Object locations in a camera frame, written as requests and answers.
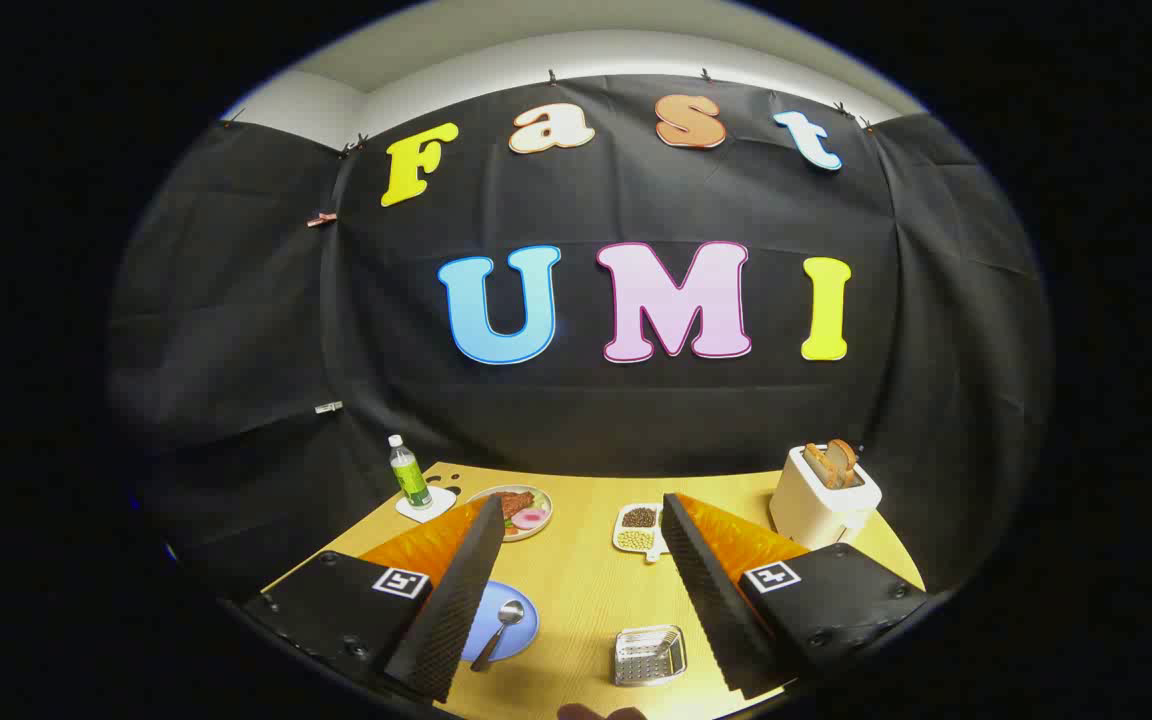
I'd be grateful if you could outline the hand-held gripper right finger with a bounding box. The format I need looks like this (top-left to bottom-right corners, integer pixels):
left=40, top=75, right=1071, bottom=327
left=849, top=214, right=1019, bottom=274
left=660, top=492, right=930, bottom=701

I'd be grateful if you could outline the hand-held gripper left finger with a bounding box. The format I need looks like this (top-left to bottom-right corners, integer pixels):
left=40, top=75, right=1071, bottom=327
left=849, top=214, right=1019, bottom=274
left=241, top=493, right=505, bottom=704

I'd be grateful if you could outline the metal spoon wooden handle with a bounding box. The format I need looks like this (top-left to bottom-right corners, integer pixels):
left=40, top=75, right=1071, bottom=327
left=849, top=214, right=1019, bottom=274
left=470, top=600, right=526, bottom=673

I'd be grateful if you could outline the blue round plate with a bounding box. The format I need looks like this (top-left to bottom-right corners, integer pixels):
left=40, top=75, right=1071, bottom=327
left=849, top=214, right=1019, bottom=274
left=461, top=580, right=541, bottom=663

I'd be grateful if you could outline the white square coaster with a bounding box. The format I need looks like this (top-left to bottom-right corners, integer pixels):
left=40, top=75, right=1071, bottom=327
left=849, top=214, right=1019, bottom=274
left=395, top=486, right=458, bottom=523

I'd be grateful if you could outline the white divided tray with beans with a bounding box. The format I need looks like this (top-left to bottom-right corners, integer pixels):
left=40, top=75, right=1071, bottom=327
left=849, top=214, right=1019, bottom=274
left=612, top=502, right=672, bottom=563

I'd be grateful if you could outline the oval plate with food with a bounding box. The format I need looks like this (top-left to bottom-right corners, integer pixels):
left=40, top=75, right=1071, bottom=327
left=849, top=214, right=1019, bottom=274
left=466, top=485, right=554, bottom=542

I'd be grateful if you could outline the clear bottle green label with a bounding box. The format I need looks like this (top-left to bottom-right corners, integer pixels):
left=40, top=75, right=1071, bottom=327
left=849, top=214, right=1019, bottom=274
left=388, top=434, right=433, bottom=511

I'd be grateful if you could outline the white toaster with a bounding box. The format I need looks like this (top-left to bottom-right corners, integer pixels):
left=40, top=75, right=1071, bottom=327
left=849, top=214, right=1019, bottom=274
left=769, top=445, right=883, bottom=551

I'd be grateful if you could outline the metal wire basket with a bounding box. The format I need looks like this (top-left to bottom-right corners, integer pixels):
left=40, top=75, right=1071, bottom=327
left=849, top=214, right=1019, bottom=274
left=613, top=625, right=688, bottom=688

